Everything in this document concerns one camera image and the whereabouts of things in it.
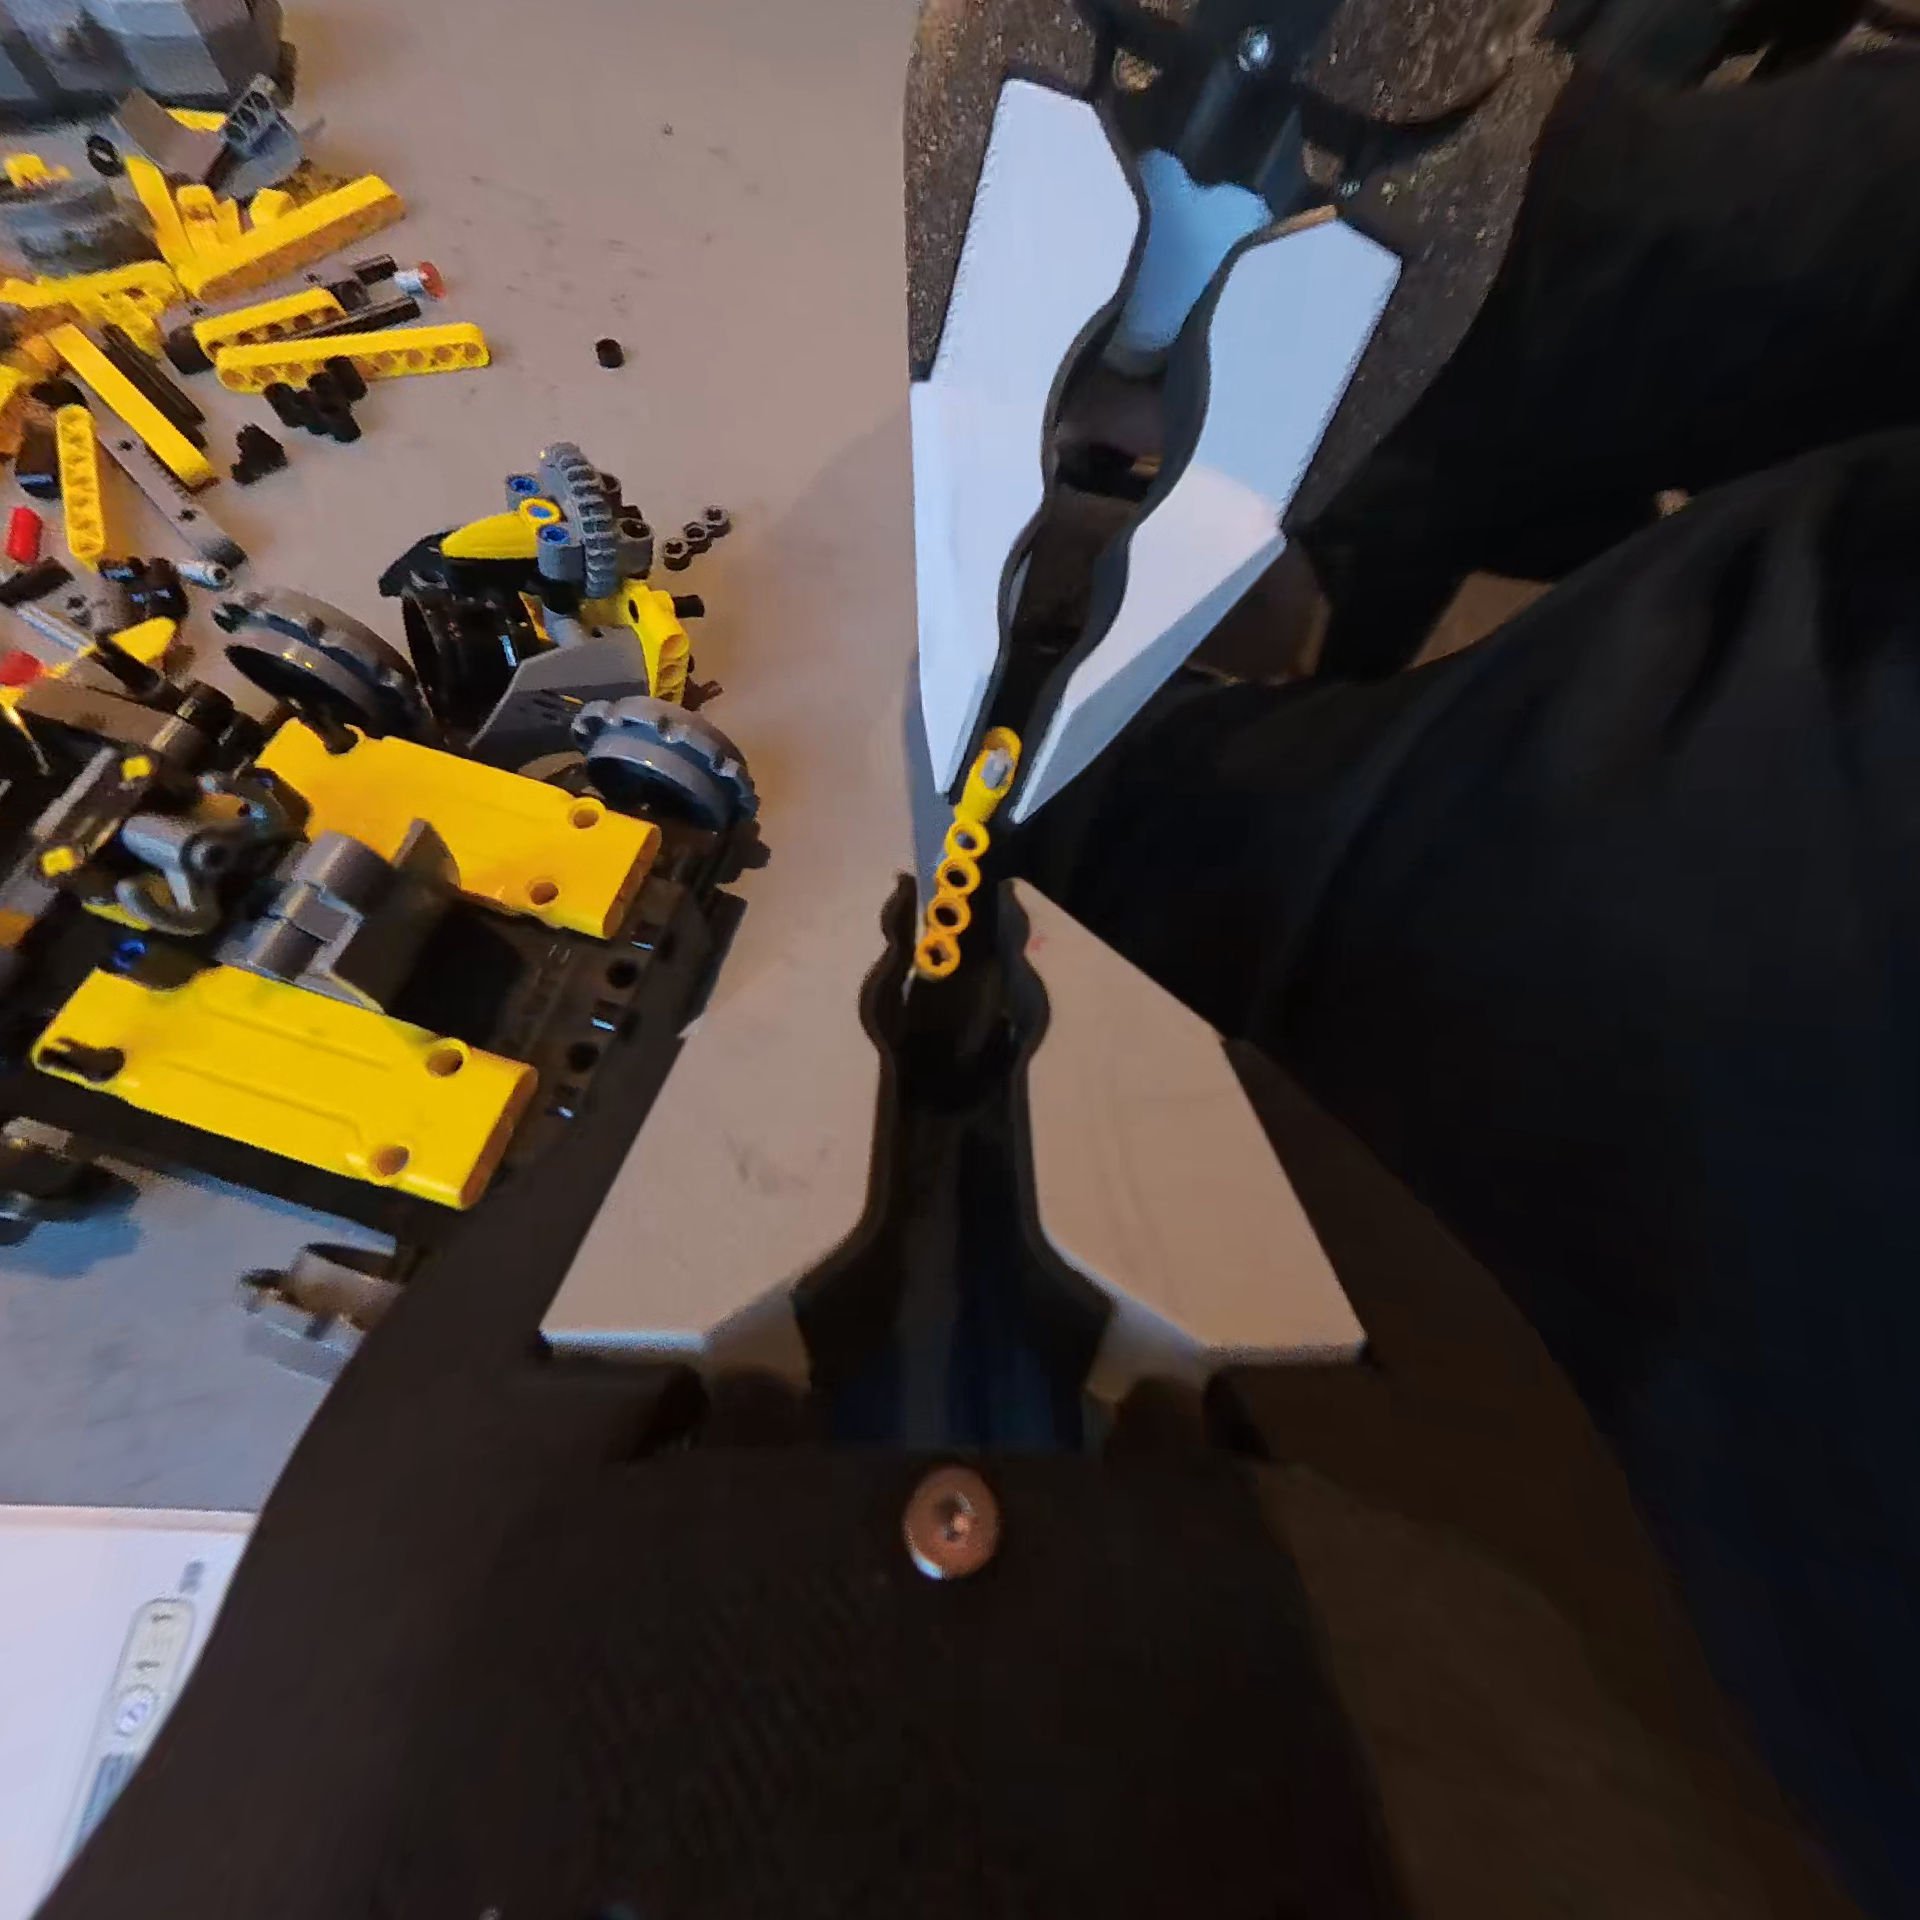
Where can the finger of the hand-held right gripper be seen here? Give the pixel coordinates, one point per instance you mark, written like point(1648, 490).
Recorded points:
point(1275, 388)
point(1004, 374)

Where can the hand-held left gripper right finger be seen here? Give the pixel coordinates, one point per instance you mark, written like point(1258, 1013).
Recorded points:
point(1184, 1170)

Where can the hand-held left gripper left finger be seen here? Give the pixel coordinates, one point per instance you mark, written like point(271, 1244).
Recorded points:
point(721, 1170)

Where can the yellow thin toy beam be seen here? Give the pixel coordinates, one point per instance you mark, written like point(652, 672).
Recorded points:
point(975, 810)

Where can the person's right forearm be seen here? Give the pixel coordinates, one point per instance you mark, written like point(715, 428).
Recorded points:
point(1723, 224)

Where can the person's dark clothing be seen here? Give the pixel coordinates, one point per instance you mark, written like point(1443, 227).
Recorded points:
point(1575, 1050)

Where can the yellow toy vehicle model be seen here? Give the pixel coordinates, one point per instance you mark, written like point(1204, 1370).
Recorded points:
point(300, 1065)

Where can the toy wheel gear subassembly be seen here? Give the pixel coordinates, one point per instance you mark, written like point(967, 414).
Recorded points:
point(570, 674)

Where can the pile of loose toy pieces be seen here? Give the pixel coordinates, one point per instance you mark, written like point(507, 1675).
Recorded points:
point(283, 240)

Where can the instruction booklet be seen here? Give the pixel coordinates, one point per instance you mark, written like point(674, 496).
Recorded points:
point(75, 1723)

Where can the grey toy battery box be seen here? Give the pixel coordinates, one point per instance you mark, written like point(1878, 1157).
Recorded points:
point(150, 44)

